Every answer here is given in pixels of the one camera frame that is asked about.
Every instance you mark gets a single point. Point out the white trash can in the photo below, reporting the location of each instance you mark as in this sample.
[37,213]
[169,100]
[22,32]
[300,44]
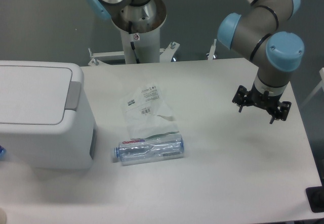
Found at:
[69,144]

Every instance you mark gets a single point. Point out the black device at table edge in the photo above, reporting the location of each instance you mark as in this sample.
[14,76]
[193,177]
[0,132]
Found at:
[315,198]

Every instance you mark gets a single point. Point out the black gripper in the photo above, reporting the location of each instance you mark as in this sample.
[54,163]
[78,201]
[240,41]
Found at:
[263,97]

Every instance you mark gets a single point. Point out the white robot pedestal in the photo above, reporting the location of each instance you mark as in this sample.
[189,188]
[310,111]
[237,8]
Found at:
[140,31]

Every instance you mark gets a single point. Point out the clear plastic bag with labels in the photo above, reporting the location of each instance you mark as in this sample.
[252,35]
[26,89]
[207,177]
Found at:
[146,113]

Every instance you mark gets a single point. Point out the crushed clear plastic bottle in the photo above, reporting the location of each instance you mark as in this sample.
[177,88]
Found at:
[140,151]

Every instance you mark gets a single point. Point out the white frame at right edge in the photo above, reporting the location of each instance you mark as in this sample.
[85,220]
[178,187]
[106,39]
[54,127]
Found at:
[317,88]

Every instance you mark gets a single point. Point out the white trash can lid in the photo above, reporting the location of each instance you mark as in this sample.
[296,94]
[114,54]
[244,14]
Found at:
[33,95]

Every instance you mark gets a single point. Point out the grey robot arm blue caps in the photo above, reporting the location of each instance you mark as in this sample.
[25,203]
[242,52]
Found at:
[255,36]

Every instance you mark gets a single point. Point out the blue object at left edge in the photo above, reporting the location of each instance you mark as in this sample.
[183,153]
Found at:
[2,152]

